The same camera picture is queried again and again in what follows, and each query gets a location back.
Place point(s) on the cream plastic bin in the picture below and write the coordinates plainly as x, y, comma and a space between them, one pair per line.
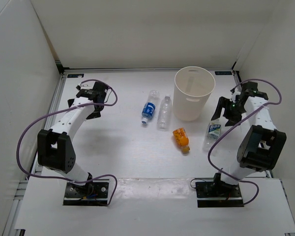
193, 87

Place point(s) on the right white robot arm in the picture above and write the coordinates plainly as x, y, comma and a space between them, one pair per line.
262, 145

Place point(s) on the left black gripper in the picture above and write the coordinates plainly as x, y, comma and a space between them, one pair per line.
94, 115

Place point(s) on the clear plastic bottle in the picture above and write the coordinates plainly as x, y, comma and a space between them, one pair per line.
165, 112

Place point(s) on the blue label plastic bottle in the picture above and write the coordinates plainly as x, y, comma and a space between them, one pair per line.
150, 106

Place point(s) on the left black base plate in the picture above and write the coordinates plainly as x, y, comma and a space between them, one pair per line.
90, 194

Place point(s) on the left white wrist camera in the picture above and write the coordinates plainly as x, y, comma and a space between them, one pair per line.
83, 86

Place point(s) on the left blue corner sticker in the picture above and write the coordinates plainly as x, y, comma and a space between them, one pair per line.
75, 75

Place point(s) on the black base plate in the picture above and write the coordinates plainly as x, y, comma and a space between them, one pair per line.
90, 194
209, 195

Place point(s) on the white label lemon bottle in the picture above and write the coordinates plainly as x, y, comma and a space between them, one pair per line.
213, 133

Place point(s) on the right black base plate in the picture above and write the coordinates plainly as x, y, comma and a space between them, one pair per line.
209, 195

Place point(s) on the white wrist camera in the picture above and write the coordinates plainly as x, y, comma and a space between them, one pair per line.
235, 95
83, 86

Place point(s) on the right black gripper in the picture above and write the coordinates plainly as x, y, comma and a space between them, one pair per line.
221, 103

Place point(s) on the blue corner sticker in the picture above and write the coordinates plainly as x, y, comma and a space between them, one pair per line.
75, 75
223, 73

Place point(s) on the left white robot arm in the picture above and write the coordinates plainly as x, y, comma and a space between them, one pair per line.
55, 149

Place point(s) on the right blue corner sticker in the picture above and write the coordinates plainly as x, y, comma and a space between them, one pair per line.
223, 73

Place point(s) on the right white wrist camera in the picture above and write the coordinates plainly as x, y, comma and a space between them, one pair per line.
235, 95

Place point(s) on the orange juice bottle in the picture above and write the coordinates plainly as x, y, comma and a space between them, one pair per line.
181, 139

